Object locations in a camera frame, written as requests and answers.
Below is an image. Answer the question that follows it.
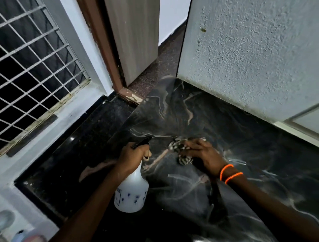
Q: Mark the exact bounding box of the person's left hand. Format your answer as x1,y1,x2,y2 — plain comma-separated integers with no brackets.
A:
117,142,152,175

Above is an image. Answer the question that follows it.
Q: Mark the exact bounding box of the person's right hand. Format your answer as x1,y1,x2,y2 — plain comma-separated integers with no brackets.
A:
180,139,229,178

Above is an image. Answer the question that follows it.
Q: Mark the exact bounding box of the black and white checked cloth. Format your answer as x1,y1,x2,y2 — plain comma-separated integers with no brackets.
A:
168,137,207,166

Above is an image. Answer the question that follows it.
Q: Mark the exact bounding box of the white spray bottle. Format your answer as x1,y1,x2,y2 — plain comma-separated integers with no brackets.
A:
114,136,152,213

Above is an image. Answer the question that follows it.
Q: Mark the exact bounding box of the person's right forearm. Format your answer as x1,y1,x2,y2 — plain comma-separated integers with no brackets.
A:
219,167,319,242

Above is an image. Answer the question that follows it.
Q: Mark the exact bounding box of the person's left forearm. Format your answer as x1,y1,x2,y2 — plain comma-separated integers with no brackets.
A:
50,163,136,242

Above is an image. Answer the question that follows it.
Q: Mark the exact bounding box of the grey wooden door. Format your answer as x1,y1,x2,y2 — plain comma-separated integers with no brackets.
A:
104,0,160,87

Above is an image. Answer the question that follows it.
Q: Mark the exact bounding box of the white metal window grille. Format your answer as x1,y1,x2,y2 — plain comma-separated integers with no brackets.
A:
0,0,91,156

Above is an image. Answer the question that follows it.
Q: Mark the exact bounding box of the orange thread bracelet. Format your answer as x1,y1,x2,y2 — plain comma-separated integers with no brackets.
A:
224,172,243,185
219,164,234,181

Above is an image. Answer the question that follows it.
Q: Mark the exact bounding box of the brown wooden door frame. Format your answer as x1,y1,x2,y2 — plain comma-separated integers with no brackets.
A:
77,0,144,105

